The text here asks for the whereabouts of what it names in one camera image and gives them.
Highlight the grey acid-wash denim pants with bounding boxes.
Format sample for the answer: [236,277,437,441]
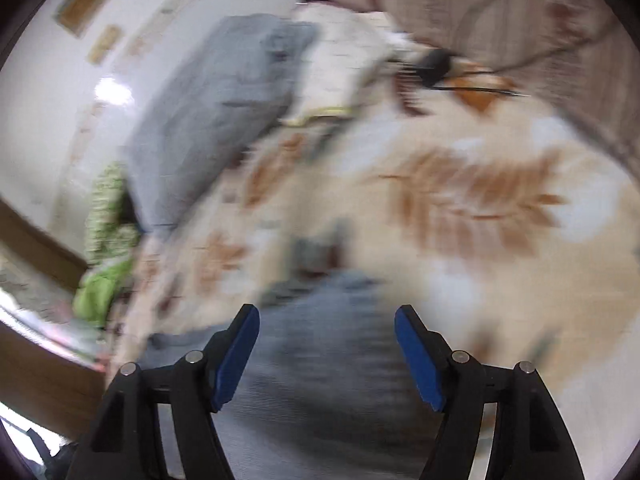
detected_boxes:
[134,268,497,480]

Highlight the stained glass wooden door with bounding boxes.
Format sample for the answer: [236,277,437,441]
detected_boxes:
[1,203,104,440]

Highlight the leaf pattern bed blanket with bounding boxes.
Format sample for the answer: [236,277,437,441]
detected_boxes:
[112,79,639,479]

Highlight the green patterned quilt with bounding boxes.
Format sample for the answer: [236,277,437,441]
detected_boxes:
[73,162,140,327]

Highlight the grey quilted pillow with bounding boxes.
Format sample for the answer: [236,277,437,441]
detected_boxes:
[124,14,319,232]

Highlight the black power adapter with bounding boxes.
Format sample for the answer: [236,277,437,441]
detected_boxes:
[414,49,454,88]

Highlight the striped floral sofa cushion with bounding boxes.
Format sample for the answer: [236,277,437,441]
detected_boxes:
[376,0,639,176]

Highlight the cream white folded cloth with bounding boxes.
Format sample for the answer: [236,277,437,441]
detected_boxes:
[281,3,426,128]

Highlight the beige wall switches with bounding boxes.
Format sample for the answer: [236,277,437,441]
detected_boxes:
[87,25,122,66]

